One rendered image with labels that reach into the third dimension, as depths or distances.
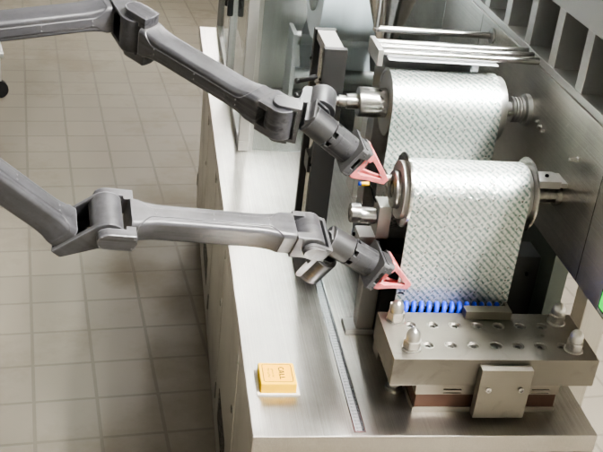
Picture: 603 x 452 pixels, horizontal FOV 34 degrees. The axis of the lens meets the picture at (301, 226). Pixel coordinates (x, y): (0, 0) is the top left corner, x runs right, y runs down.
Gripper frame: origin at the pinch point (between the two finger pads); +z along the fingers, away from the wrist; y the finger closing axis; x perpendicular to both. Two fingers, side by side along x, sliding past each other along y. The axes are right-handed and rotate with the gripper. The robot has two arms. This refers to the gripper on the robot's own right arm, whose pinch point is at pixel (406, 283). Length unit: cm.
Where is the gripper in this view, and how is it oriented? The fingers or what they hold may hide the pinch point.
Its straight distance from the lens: 199.0
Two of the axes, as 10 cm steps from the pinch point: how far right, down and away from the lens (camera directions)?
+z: 8.1, 4.7, 3.7
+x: 5.8, -7.5, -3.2
